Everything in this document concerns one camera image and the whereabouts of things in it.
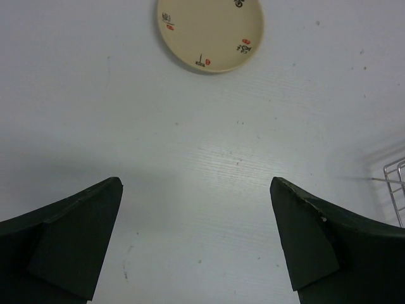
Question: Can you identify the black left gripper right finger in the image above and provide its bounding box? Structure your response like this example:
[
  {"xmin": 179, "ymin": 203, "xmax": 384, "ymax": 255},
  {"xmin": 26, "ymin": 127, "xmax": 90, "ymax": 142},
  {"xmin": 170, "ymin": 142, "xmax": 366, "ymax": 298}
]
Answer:
[{"xmin": 270, "ymin": 177, "xmax": 404, "ymax": 303}]

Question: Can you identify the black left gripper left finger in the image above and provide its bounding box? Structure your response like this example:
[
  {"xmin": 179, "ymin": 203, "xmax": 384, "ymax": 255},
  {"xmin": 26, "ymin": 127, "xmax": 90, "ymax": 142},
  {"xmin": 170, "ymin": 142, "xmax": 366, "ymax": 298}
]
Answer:
[{"xmin": 1, "ymin": 177, "xmax": 123, "ymax": 303}]

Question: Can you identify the wire dish rack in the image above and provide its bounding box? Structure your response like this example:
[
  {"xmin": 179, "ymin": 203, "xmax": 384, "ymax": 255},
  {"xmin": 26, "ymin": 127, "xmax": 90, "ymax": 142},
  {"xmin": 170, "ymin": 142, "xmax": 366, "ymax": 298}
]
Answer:
[{"xmin": 371, "ymin": 157, "xmax": 404, "ymax": 228}]

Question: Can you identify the beige plate with characters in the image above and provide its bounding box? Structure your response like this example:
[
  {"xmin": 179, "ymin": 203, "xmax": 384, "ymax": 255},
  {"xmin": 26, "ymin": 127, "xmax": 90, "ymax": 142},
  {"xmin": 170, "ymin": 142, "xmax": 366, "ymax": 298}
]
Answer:
[{"xmin": 156, "ymin": 0, "xmax": 265, "ymax": 73}]

